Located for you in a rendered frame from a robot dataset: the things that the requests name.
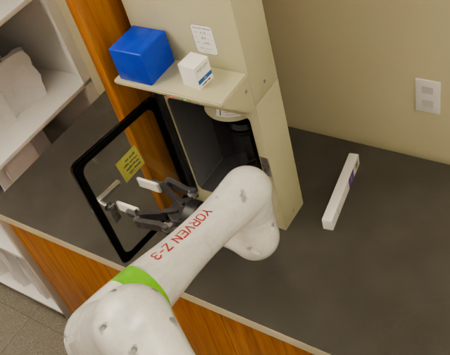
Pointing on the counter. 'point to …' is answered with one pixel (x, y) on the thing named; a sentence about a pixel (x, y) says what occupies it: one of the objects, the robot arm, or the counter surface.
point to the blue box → (141, 55)
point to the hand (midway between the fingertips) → (136, 196)
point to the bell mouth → (223, 115)
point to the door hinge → (175, 139)
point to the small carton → (195, 70)
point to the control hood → (239, 100)
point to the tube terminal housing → (286, 175)
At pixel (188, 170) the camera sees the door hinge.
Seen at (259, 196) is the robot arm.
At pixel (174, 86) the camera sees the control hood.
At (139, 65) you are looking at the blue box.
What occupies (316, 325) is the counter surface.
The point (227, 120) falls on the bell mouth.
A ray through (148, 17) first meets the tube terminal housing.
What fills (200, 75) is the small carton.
